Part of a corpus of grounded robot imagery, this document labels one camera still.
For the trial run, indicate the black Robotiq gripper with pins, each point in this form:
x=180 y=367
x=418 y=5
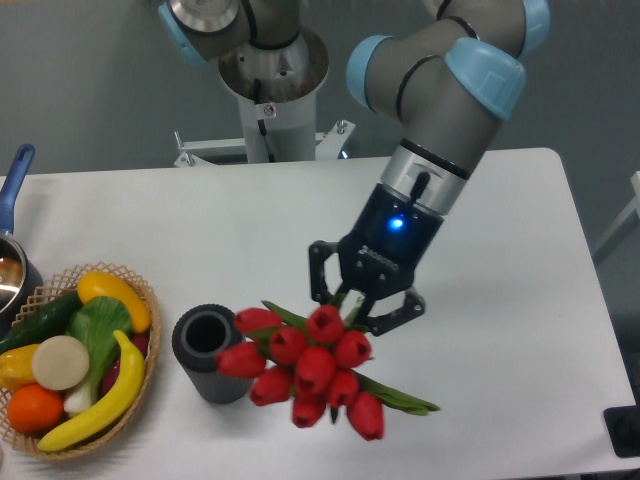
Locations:
x=378 y=258

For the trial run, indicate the red tulip bouquet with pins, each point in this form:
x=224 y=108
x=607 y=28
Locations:
x=312 y=362

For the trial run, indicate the dark grey ribbed vase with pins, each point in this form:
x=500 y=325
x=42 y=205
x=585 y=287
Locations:
x=199 y=335

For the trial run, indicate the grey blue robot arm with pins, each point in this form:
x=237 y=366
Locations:
x=451 y=86

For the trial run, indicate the dark red vegetable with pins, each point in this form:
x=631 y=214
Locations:
x=141 y=341

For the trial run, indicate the yellow banana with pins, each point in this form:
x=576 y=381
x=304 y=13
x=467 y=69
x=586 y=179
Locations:
x=106 y=410

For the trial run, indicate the yellow squash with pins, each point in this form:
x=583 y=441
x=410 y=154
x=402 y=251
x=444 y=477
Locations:
x=102 y=284

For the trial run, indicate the green bok choy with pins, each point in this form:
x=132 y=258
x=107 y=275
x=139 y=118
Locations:
x=93 y=325

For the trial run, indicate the black device at table edge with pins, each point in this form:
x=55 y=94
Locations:
x=623 y=428

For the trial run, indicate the woven wicker basket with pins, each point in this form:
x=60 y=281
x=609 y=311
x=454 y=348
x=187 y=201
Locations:
x=58 y=285

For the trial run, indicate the green cucumber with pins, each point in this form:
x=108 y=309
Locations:
x=47 y=321

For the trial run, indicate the beige round disc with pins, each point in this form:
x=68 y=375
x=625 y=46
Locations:
x=60 y=363

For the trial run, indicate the orange fruit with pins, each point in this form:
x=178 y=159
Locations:
x=34 y=408

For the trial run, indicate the yellow bell pepper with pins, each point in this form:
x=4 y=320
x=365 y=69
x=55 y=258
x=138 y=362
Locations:
x=16 y=370

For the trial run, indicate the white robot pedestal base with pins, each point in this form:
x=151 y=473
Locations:
x=276 y=92

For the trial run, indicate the white frame at right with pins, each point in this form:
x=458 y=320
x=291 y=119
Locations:
x=620 y=228

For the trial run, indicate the blue handled steel pot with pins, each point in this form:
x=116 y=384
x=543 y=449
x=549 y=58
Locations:
x=19 y=277

